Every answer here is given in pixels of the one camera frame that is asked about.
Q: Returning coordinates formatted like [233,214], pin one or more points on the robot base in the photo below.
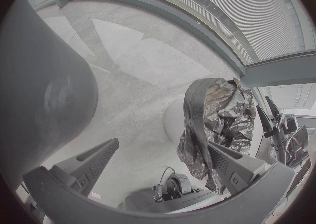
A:
[177,198]

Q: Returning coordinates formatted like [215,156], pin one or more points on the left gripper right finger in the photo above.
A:
[234,168]

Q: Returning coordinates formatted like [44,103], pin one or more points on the black plastic bag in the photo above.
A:
[222,119]

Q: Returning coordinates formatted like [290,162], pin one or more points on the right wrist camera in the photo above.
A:
[291,122]

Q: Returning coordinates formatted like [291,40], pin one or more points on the white trash bin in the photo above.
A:
[172,121]

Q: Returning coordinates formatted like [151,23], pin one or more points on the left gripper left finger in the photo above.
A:
[98,161]

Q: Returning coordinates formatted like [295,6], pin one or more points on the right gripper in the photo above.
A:
[278,139]

